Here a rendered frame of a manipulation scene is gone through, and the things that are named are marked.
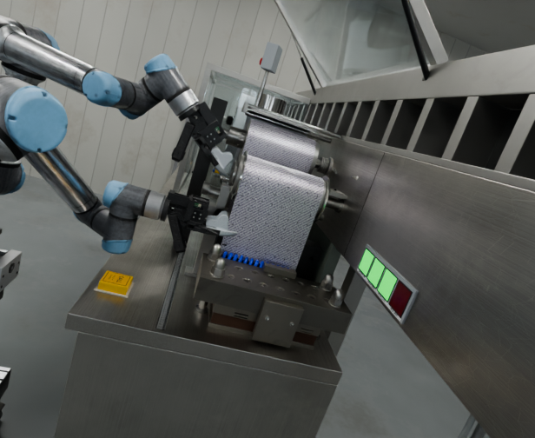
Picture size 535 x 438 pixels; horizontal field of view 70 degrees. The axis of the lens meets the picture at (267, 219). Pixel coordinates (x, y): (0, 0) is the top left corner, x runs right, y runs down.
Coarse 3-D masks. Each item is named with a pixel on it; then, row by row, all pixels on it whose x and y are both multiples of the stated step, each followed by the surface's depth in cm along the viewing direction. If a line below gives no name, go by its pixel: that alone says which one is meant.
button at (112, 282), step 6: (108, 270) 102; (102, 276) 98; (108, 276) 99; (114, 276) 100; (120, 276) 101; (126, 276) 102; (132, 276) 103; (102, 282) 96; (108, 282) 96; (114, 282) 97; (120, 282) 98; (126, 282) 99; (102, 288) 96; (108, 288) 96; (114, 288) 96; (120, 288) 96; (126, 288) 97
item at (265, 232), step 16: (240, 208) 108; (256, 208) 108; (272, 208) 109; (240, 224) 109; (256, 224) 110; (272, 224) 110; (288, 224) 111; (304, 224) 111; (224, 240) 110; (240, 240) 110; (256, 240) 111; (272, 240) 112; (288, 240) 112; (304, 240) 113; (256, 256) 112; (272, 256) 113; (288, 256) 114
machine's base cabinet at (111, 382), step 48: (96, 336) 86; (96, 384) 89; (144, 384) 90; (192, 384) 92; (240, 384) 93; (288, 384) 95; (96, 432) 93; (144, 432) 94; (192, 432) 96; (240, 432) 97; (288, 432) 99
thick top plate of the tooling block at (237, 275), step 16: (208, 272) 95; (224, 272) 98; (240, 272) 101; (256, 272) 106; (208, 288) 92; (224, 288) 92; (240, 288) 93; (256, 288) 95; (272, 288) 98; (288, 288) 102; (304, 288) 105; (224, 304) 94; (240, 304) 94; (256, 304) 95; (304, 304) 96; (320, 304) 98; (304, 320) 97; (320, 320) 98; (336, 320) 98
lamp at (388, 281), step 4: (388, 272) 80; (384, 276) 81; (388, 276) 79; (392, 276) 78; (384, 280) 80; (388, 280) 79; (392, 280) 77; (380, 284) 81; (384, 284) 80; (388, 284) 78; (392, 284) 77; (380, 288) 81; (384, 288) 79; (388, 288) 78; (392, 288) 77; (380, 292) 80; (384, 292) 79; (388, 292) 77; (384, 296) 79; (388, 296) 77
